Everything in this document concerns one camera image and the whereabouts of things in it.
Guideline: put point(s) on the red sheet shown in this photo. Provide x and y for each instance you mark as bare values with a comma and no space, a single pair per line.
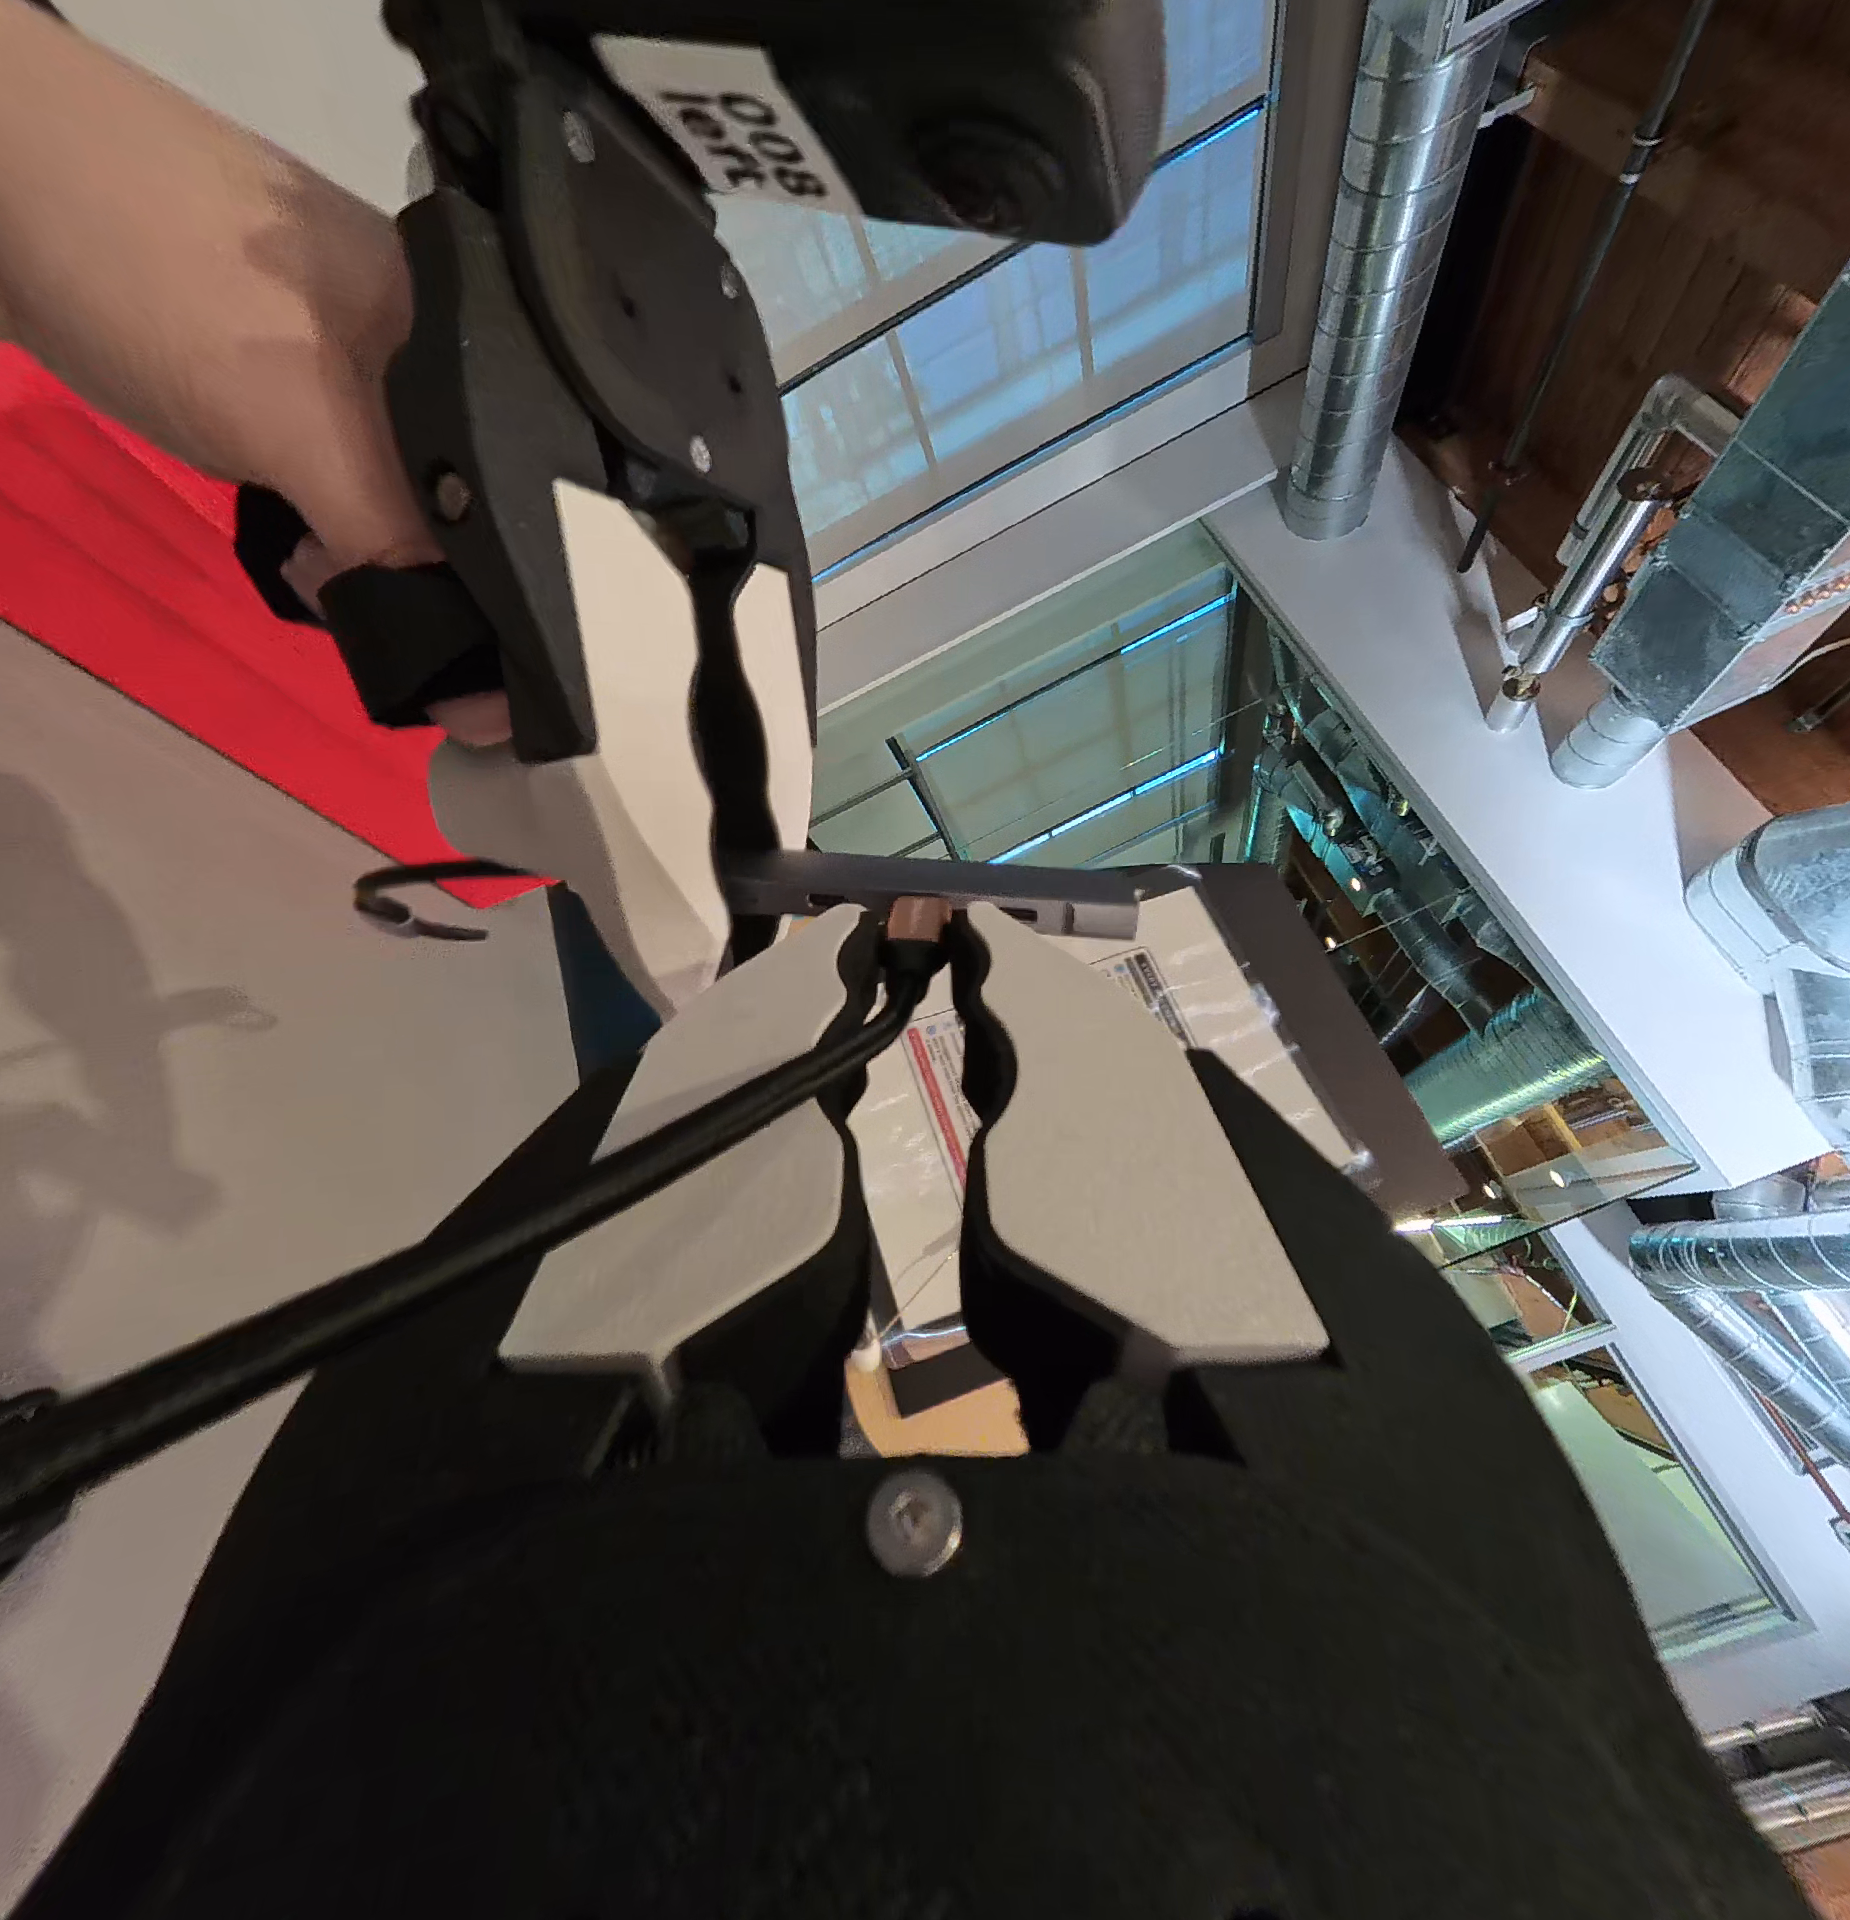
143,597

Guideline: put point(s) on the silver spiral duct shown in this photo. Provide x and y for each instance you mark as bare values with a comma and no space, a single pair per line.
1395,275

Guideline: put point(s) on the grey flat panel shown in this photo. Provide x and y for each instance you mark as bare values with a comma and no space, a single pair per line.
1318,1035

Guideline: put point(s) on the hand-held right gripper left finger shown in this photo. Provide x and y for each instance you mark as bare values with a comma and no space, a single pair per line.
669,1185

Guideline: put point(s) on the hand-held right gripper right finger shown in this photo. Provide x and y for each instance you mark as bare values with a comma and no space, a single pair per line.
1122,1185

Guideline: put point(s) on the white printed notice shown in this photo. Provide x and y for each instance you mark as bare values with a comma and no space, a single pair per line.
938,1201

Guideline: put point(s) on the rectangular galvanised duct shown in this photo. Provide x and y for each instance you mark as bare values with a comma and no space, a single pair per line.
1749,490

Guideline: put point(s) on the grey usb hub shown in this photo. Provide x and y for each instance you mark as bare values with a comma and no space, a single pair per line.
1018,886

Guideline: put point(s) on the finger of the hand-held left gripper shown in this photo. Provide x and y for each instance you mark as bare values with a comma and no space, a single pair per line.
785,719
601,814

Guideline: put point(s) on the window with grey frame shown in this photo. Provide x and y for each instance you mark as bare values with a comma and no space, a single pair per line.
1018,331

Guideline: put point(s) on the silver metal pipes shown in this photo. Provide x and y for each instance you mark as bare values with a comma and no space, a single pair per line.
1598,557

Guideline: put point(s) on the person's left hand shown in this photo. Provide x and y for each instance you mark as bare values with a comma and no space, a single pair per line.
309,377

